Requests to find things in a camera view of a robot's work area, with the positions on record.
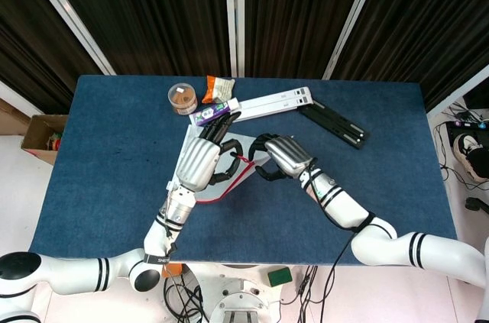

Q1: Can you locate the orange block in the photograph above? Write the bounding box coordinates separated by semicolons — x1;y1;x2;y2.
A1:
160;261;183;279

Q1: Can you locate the dark pleated curtain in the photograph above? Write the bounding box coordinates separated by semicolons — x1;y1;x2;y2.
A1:
0;0;489;115

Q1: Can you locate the black caster leg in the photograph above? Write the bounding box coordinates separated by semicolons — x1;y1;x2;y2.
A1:
465;196;489;214

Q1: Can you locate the white zipper pouch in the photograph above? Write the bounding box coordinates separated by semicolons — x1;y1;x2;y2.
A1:
166;124;273;206

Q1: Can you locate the blue table cloth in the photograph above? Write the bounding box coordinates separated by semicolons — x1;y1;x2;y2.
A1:
29;74;460;267

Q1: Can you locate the green block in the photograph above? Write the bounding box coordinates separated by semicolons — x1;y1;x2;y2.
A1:
267;266;293;287

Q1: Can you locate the black white sneaker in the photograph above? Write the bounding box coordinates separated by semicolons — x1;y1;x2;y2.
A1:
452;132;489;184

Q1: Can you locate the red cable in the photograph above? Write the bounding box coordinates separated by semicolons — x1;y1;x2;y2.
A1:
230;152;255;166

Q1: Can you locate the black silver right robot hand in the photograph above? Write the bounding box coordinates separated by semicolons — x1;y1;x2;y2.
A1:
248;132;319;182

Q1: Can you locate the orange white snack packet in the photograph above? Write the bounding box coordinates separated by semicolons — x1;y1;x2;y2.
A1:
200;75;236;105

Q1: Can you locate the clear jar with brown contents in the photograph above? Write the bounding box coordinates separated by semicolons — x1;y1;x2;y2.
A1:
167;82;199;116

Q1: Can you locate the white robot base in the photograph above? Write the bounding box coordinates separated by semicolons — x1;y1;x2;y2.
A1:
209;264;282;323

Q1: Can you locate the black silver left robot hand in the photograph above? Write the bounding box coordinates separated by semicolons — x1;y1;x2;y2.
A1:
173;111;245;192

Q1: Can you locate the white slanted frame post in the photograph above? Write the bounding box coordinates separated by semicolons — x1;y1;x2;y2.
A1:
425;64;489;116
16;0;117;76
322;0;387;81

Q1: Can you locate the white folding stand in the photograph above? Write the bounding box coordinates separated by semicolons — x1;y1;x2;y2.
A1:
228;86;316;123

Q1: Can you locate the white upright frame post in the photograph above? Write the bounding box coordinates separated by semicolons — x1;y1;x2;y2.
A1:
223;0;246;79

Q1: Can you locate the black folding stand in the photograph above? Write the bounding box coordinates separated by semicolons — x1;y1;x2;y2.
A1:
298;100;371;150

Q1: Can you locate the black floor cable bundle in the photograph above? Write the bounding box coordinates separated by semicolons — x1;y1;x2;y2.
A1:
280;264;347;323
163;272;209;323

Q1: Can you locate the brown cardboard box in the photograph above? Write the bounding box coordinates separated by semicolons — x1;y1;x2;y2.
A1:
20;114;70;166

